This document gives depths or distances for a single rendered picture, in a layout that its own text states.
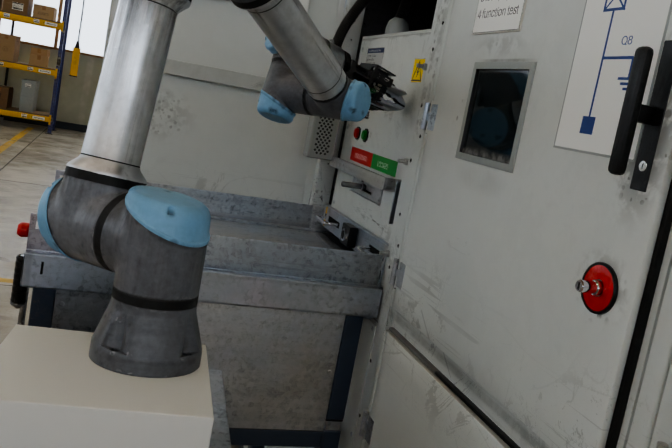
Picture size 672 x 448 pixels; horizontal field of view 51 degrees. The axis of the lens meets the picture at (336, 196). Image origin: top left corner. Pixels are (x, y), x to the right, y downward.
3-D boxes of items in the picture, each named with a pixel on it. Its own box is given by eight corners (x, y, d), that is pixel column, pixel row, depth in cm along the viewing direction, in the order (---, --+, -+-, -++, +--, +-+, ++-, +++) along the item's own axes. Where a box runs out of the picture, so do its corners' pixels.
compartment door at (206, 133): (88, 188, 202) (127, -78, 192) (306, 223, 211) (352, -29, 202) (83, 192, 195) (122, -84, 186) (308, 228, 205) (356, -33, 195)
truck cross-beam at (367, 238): (390, 279, 149) (396, 251, 148) (320, 224, 199) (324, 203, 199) (412, 281, 150) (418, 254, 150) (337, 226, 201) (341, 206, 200)
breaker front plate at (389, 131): (391, 255, 151) (435, 30, 145) (326, 210, 196) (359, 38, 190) (396, 255, 151) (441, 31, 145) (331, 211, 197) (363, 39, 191)
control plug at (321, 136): (306, 157, 186) (318, 90, 184) (302, 154, 191) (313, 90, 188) (334, 161, 189) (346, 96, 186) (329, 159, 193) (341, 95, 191)
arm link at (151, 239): (157, 305, 90) (174, 200, 89) (85, 279, 96) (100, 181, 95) (217, 295, 100) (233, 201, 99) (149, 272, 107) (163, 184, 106)
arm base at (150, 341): (208, 380, 94) (221, 308, 94) (90, 375, 89) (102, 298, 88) (190, 343, 108) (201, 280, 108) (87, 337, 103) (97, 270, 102)
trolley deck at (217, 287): (19, 286, 124) (23, 253, 123) (50, 215, 182) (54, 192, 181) (377, 318, 145) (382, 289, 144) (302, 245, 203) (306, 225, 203)
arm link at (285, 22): (262, -120, 93) (382, 88, 133) (198, -118, 98) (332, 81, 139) (225, -52, 90) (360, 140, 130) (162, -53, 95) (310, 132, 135)
